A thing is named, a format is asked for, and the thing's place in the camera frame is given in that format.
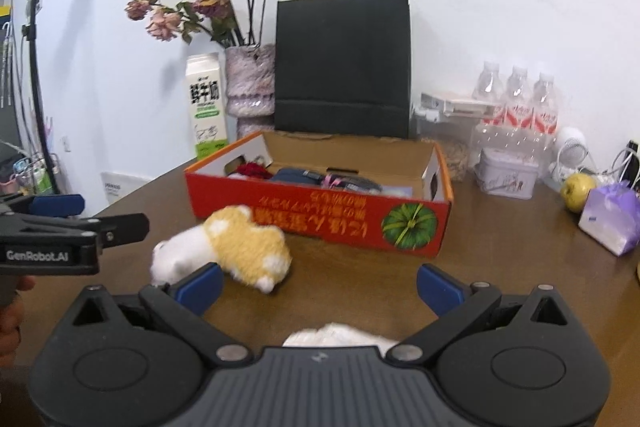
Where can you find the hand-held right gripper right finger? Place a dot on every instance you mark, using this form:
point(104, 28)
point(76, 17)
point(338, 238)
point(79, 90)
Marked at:
point(440, 289)

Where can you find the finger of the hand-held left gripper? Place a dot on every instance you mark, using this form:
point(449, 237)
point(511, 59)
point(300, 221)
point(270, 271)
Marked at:
point(125, 227)
point(57, 205)

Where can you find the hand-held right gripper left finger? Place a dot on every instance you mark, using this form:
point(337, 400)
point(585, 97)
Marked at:
point(200, 287)

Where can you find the yellow white plush hamster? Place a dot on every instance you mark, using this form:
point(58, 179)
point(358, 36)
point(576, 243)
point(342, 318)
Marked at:
point(245, 242)

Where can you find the red cardboard box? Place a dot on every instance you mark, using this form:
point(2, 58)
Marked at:
point(320, 217)

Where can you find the dark blue zip pouch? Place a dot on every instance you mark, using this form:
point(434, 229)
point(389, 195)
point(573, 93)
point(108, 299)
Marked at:
point(292, 176)

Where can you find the person's left hand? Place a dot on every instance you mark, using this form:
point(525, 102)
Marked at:
point(12, 327)

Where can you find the dark cabinet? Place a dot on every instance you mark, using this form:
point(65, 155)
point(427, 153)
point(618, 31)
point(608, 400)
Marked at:
point(7, 107)

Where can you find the silver tin box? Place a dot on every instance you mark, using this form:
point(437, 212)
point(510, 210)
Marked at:
point(505, 177)

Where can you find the clear lidded food container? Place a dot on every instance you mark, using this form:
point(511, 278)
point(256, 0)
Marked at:
point(450, 157)

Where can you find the white green milk carton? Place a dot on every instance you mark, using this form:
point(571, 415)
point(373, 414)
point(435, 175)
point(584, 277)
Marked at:
point(205, 107)

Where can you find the green yellow apple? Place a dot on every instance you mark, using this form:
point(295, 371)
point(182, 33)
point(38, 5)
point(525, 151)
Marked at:
point(577, 193)

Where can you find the black studio light stand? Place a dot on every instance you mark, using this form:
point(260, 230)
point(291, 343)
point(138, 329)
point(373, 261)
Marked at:
point(31, 32)

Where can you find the purple plastic bag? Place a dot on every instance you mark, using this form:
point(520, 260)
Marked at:
point(610, 217)

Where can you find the white printed flat carton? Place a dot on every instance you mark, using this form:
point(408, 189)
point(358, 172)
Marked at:
point(465, 104)

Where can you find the purple mottled vase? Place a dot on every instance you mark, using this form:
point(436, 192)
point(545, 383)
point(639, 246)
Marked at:
point(250, 77)

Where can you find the white round device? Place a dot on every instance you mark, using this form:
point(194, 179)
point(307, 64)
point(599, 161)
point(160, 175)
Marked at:
point(570, 139)

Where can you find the black paper bag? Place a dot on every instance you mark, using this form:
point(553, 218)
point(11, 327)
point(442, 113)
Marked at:
point(345, 67)

